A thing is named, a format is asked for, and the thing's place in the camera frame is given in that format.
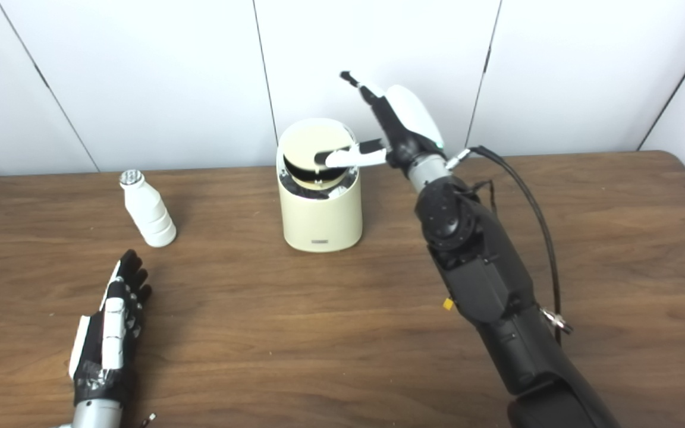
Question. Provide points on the small white plastic bottle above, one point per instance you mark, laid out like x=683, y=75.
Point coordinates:
x=147, y=211

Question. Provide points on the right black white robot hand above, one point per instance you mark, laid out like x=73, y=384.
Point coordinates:
x=408, y=125

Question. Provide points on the cream-colored round bin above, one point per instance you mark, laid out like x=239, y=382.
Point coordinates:
x=319, y=217

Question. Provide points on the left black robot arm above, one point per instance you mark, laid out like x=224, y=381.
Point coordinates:
x=96, y=415

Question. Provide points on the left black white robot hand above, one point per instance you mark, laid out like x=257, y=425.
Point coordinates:
x=112, y=333

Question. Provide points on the cream round bin lid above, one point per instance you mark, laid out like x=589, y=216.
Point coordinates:
x=310, y=145

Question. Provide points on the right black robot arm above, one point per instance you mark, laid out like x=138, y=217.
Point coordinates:
x=485, y=267

